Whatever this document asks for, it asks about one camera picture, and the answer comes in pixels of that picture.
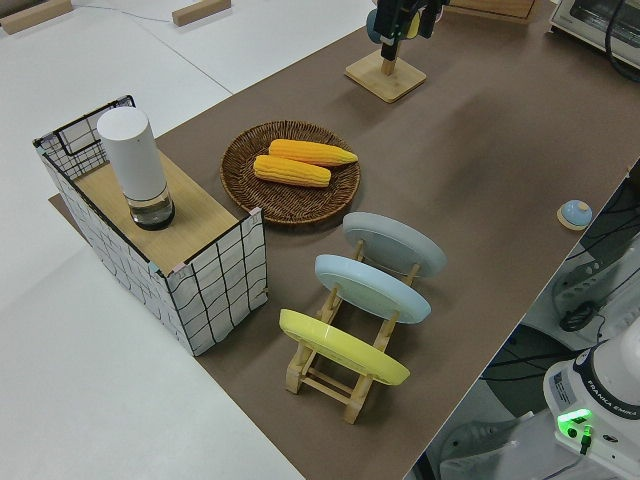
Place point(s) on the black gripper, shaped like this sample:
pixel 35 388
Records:
pixel 389 20

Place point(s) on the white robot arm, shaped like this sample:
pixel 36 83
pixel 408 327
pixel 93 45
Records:
pixel 605 390

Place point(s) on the dark blue mug, yellow inside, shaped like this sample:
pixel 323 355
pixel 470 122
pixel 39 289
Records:
pixel 413 25

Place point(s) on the wooden mug tree stand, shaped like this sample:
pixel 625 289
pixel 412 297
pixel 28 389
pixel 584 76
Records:
pixel 387 80

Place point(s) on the cream toaster oven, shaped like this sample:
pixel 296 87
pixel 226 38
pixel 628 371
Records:
pixel 585 20

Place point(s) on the yellow corn cob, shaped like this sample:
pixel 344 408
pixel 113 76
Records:
pixel 292 171
pixel 310 151

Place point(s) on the short wooden block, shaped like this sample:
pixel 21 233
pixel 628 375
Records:
pixel 200 11

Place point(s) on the grey plate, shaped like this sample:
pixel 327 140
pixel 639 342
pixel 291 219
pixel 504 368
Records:
pixel 395 245

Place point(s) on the round wicker basket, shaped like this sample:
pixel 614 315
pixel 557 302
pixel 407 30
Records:
pixel 290 202

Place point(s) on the blue call bell, wooden base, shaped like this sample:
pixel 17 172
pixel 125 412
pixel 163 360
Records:
pixel 575 214

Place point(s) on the light blue plate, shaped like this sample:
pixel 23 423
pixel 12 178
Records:
pixel 370 287

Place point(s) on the grey power strip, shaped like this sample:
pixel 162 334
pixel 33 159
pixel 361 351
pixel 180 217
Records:
pixel 580 290

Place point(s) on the white cylinder, clear base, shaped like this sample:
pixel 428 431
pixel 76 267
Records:
pixel 132 160

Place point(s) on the yellow plate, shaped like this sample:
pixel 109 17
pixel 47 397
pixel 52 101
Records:
pixel 345 350

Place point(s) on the wooden plate rack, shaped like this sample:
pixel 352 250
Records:
pixel 320 385

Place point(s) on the long wooden block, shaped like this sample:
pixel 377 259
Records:
pixel 35 15

